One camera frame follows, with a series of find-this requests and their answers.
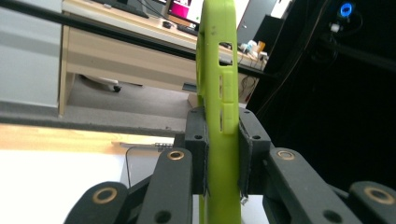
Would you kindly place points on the small black keyboard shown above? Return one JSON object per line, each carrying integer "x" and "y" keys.
{"x": 186, "y": 30}

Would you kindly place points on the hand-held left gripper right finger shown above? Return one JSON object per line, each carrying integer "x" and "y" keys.
{"x": 253, "y": 155}

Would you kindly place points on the black computer mouse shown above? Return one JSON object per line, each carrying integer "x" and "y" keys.
{"x": 167, "y": 25}

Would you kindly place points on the camera with blue light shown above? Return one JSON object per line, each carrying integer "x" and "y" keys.
{"x": 346, "y": 9}

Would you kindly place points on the light wooden desk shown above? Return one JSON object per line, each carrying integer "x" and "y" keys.
{"x": 124, "y": 62}

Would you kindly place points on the dark grey partition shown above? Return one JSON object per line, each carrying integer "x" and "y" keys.
{"x": 255, "y": 18}

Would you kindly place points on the wooden table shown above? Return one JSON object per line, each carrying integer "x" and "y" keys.
{"x": 62, "y": 137}

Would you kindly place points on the green phone case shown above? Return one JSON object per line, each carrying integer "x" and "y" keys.
{"x": 222, "y": 155}

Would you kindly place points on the black curtain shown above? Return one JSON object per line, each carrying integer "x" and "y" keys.
{"x": 336, "y": 109}

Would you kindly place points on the white cabinet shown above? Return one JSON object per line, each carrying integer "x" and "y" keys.
{"x": 28, "y": 53}

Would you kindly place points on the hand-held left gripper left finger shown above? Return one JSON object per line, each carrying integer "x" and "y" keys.
{"x": 196, "y": 146}

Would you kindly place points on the computer monitor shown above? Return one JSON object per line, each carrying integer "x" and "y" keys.
{"x": 183, "y": 9}

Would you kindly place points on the small bottles on desk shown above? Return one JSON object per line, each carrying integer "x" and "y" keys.
{"x": 255, "y": 49}

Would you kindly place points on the office chair base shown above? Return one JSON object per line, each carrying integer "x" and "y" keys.
{"x": 102, "y": 83}

